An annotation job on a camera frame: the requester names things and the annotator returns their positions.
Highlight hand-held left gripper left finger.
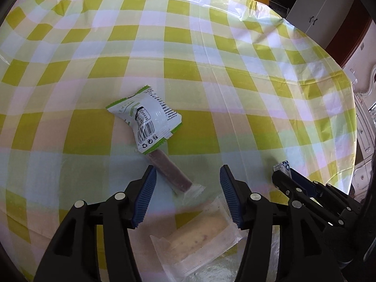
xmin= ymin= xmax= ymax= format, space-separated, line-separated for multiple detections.
xmin=35 ymin=165 xmax=157 ymax=282

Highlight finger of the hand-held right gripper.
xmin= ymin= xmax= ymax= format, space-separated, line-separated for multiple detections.
xmin=272 ymin=171 xmax=341 ymax=227
xmin=289 ymin=168 xmax=361 ymax=215

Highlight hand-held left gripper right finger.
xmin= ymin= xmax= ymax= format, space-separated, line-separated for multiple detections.
xmin=220 ymin=164 xmax=344 ymax=282

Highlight blue and white snack packet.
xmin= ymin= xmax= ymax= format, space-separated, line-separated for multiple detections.
xmin=273 ymin=160 xmax=292 ymax=174

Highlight brown bar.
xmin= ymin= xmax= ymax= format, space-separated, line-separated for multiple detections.
xmin=145 ymin=149 xmax=204 ymax=196

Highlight clear packet of beige cake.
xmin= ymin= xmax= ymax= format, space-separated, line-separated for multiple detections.
xmin=150 ymin=197 xmax=249 ymax=282

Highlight white packet green edges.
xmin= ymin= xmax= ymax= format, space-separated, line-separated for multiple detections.
xmin=106 ymin=85 xmax=183 ymax=155

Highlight white ornate dressing table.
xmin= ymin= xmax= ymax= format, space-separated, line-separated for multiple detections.
xmin=352 ymin=65 xmax=376 ymax=200

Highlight green checked plastic tablecloth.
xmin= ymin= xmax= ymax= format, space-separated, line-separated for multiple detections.
xmin=0 ymin=0 xmax=359 ymax=282

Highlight white cabinet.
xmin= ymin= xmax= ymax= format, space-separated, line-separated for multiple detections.
xmin=286 ymin=0 xmax=357 ymax=34

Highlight brown wooden door frame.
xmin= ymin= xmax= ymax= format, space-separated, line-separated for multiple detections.
xmin=325 ymin=0 xmax=373 ymax=67

